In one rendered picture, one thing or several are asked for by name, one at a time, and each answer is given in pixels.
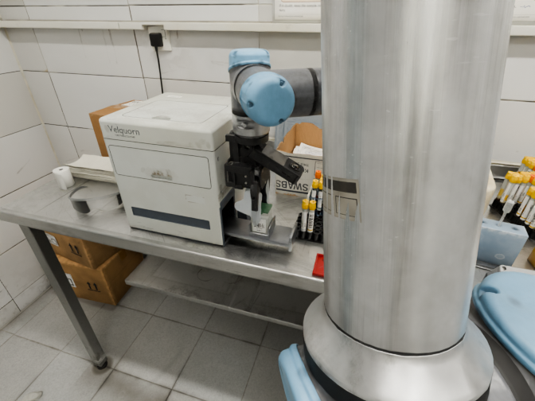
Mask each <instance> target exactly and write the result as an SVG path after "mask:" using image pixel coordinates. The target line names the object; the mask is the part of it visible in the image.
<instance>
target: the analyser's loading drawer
mask: <svg viewBox="0 0 535 401"><path fill-rule="evenodd" d="M222 218H223V227H224V235H227V236H234V237H238V238H242V239H250V240H255V241H259V242H263V243H270V244H274V245H279V246H283V247H288V251H291V249H292V247H293V244H294V241H295V238H296V236H297V226H298V222H295V224H294V227H293V228H290V227H285V226H281V225H276V224H275V216H274V217H273V219H272V221H271V223H270V225H269V227H268V229H267V235H265V234H260V233H256V232H252V222H251V221H250V220H246V219H241V218H236V217H231V216H223V215H222Z"/></svg>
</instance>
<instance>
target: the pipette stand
mask: <svg viewBox="0 0 535 401"><path fill-rule="evenodd" d="M498 223H499V221H496V220H490V219H486V218H482V228H481V234H480V239H479V245H478V254H477V260H476V267H481V268H484V269H487V270H490V271H492V270H493V269H494V268H496V267H499V266H501V265H505V266H509V267H511V266H512V265H513V263H514V261H515V259H516V258H517V256H518V254H519V253H520V251H521V249H522V248H523V246H524V244H525V242H526V240H527V239H528V238H529V236H528V234H527V232H526V230H525V227H524V226H520V225H516V224H509V223H505V222H502V224H501V226H500V227H499V226H498Z"/></svg>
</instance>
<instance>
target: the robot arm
mask: <svg viewBox="0 0 535 401"><path fill-rule="evenodd" d="M514 4H515V0H321V62H322V67H321V68H290V69H271V64H270V54H269V52H268V51H267V50H266V49H234V50H232V51H231V52H230V53H229V55H228V64H229V68H228V72H229V80H230V93H231V106H232V130H230V132H229V134H226V135H225V141H226V142H229V151H230V158H229V159H228V160H227V162H226V163H225V164H224V166H225V184H226V186H228V187H234V189H243V188H246V189H245V192H244V199H243V200H239V201H237V202H236V203H235V209H236V210H237V211H239V212H242V213H244V214H246V215H249V216H250V217H251V218H252V222H253V225H254V226H257V224H258V223H259V222H260V221H261V202H262V203H267V204H268V198H269V191H270V178H271V175H270V170H271V171H272V172H274V173H276V174H277V175H279V176H281V177H282V178H283V179H285V180H287V181H289V182H290V183H292V184H293V185H294V184H296V183H297V182H298V180H299V179H300V177H301V176H302V174H303V171H304V168H303V166H301V165H300V164H298V163H297V162H295V161H293V160H291V159H290V158H289V157H287V156H285V155H284V154H282V153H280V152H279V151H278V150H276V149H274V148H272V147H271V146H269V145H268V144H267V143H265V142H267V141H268V139H269V133H268V132H269V131H270V127H275V126H278V125H279V124H281V123H283V122H284V121H286V120H287V119H288V118H293V117H304V116H312V115H321V116H322V203H323V255H324V293H322V294H321V295H319V296H318V297H317V298H316V299H315V300H314V301H313V302H312V303H311V304H310V306H309V307H308V309H307V311H306V313H305V316H304V320H303V345H298V344H292V345H291V346H290V348H288V349H284V350H283V351H282V352H281V353H280V355H279V370H280V375H281V378H282V381H283V387H284V391H285V394H286V397H287V401H535V275H532V274H526V273H521V272H515V271H502V272H497V273H493V274H490V275H488V276H487V277H485V278H484V279H483V280H482V282H480V283H478V284H477V285H475V286H474V289H473V290H472V287H473V281H474V272H475V266H476V260H477V254H478V245H479V239H480V234H481V228H482V218H483V213H484V207H485V201H486V191H487V186H488V180H489V175H490V164H491V159H492V153H493V148H494V138H495V132H496V126H497V121H498V111H499V105H500V100H501V94H502V85H503V79H504V73H505V67H506V58H507V52H508V47H509V41H510V30H511V25H512V20H513V14H514ZM227 171H228V179H227ZM471 292H472V293H471ZM471 295H472V296H471Z"/></svg>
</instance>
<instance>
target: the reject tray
mask: <svg viewBox="0 0 535 401"><path fill-rule="evenodd" d="M312 275H313V276H318V277H321V278H324V255H323V254H319V253H317V255H316V259H315V263H314V269H313V272H312Z"/></svg>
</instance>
